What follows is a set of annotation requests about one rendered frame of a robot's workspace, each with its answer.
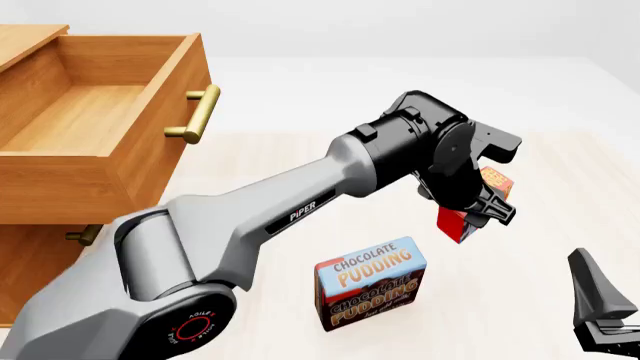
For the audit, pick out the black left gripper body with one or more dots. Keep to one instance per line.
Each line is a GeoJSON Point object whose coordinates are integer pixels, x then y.
{"type": "Point", "coordinates": [452, 187]}

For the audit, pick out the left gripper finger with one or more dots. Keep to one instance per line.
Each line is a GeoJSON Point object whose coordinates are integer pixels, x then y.
{"type": "Point", "coordinates": [495, 210]}

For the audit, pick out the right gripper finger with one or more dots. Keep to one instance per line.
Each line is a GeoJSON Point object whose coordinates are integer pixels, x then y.
{"type": "Point", "coordinates": [595, 292]}

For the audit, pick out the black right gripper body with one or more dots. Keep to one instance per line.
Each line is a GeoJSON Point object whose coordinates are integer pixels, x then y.
{"type": "Point", "coordinates": [612, 335]}

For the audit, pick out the red and orange butter box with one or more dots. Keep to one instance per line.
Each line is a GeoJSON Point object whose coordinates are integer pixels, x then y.
{"type": "Point", "coordinates": [452, 223]}

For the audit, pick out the silver-grey left robot arm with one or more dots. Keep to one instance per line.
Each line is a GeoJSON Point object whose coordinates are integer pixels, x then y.
{"type": "Point", "coordinates": [300, 187]}

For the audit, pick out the open wooden drawer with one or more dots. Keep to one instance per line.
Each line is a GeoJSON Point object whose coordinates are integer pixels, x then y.
{"type": "Point", "coordinates": [75, 112]}

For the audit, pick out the closed wooden drawer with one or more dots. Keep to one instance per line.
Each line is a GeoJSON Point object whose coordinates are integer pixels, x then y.
{"type": "Point", "coordinates": [30, 270]}

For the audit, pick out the wooden cabinet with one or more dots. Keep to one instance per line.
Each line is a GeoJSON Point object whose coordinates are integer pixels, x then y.
{"type": "Point", "coordinates": [24, 42]}

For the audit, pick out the chocolate pudding box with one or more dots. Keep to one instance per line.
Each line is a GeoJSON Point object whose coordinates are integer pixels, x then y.
{"type": "Point", "coordinates": [370, 281]}

